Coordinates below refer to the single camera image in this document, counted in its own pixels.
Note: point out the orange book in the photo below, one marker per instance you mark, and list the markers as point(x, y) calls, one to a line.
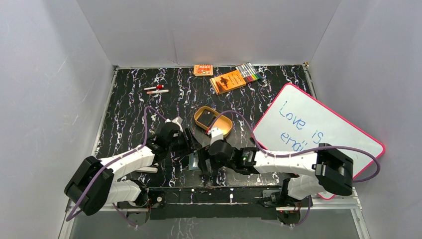
point(227, 82)

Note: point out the black base frame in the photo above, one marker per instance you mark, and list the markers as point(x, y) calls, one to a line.
point(267, 203)

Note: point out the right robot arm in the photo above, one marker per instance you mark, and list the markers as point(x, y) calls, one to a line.
point(325, 169)

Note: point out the red capped marker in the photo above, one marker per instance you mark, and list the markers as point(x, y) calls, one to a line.
point(154, 88)

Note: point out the white pink marker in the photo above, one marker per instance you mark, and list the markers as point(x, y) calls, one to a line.
point(157, 92)

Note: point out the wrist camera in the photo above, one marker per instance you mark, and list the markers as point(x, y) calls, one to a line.
point(216, 134)
point(177, 120)

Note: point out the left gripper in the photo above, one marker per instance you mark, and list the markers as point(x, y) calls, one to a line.
point(190, 141)

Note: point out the tan oval tray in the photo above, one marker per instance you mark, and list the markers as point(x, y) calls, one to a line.
point(222, 122)

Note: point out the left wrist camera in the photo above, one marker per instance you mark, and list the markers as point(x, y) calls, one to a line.
point(177, 120)

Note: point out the set of coloured markers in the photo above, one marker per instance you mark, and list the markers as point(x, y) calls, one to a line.
point(248, 72)

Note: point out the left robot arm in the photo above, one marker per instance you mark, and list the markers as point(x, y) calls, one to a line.
point(97, 182)

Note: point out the black credit card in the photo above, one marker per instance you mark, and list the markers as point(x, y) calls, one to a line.
point(206, 118)

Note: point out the white stapler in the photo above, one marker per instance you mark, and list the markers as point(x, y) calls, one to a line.
point(149, 169)

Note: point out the small orange card box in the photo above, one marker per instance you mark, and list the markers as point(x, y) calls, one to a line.
point(203, 70)

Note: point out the pink framed whiteboard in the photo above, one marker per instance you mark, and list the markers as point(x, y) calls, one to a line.
point(295, 122)

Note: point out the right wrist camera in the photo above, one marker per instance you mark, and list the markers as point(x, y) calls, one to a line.
point(216, 134)

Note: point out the mint green card holder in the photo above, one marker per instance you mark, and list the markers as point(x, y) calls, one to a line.
point(194, 162)

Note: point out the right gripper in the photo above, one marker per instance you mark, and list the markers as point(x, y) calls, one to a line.
point(203, 155)

